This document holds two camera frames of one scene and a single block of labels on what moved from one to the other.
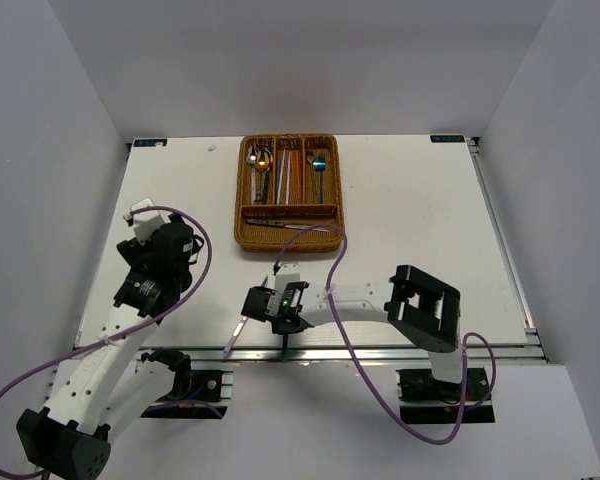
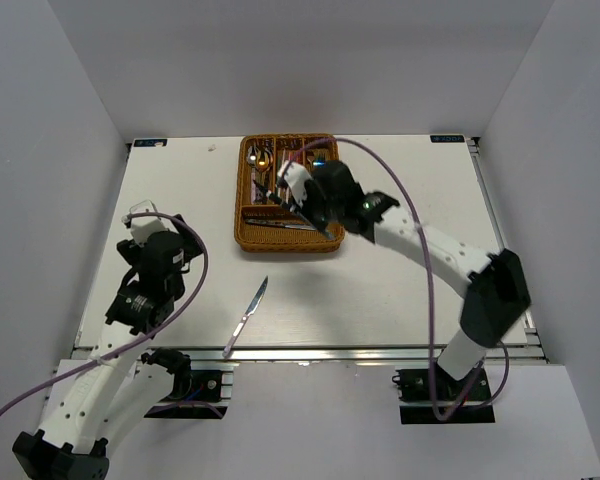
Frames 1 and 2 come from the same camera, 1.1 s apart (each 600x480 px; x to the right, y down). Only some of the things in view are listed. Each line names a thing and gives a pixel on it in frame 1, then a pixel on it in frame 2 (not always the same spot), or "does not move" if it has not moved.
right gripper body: (275, 328) -> (316, 210)
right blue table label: (447, 139) does not move
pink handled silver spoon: (253, 158) does not move
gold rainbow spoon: (264, 162) does not move
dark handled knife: (283, 224) does not move
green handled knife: (285, 350) -> (293, 212)
